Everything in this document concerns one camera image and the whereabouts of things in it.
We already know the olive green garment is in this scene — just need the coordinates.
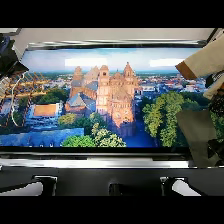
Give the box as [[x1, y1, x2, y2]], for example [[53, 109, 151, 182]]
[[175, 109, 224, 169]]

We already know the silver frame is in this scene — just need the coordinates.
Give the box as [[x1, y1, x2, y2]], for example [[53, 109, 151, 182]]
[[0, 151, 201, 197]]

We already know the tan garment with brown cuff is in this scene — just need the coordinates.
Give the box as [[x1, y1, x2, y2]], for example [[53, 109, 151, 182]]
[[175, 31, 224, 101]]

